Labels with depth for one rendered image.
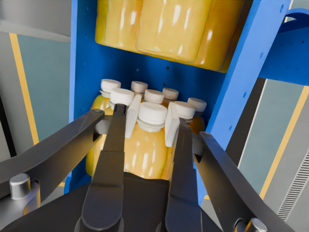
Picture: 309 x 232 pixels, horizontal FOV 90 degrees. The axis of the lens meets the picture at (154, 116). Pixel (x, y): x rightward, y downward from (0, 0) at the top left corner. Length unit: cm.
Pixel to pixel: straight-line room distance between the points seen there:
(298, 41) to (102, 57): 56
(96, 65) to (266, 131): 168
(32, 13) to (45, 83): 111
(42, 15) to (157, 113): 59
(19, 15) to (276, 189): 241
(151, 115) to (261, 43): 14
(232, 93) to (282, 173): 205
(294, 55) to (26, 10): 81
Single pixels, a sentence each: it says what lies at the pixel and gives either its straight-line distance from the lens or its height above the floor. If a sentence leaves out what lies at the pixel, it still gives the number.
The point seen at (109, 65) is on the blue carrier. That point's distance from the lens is 37.
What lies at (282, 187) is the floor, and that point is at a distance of 234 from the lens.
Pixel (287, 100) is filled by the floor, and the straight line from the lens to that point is 181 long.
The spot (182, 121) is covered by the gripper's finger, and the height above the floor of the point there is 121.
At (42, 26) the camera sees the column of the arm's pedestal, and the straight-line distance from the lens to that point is 70.
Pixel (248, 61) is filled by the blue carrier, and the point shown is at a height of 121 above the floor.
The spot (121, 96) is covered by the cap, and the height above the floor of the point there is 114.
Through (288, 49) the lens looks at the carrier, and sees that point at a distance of 69.
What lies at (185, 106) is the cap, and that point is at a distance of 26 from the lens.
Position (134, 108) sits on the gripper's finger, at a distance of 15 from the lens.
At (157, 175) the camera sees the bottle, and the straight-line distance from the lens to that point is 23.
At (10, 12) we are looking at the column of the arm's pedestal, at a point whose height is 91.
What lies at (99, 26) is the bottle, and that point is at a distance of 30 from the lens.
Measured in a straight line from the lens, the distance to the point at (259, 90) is 146.
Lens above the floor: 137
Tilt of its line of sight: 70 degrees down
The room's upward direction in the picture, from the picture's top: 174 degrees counter-clockwise
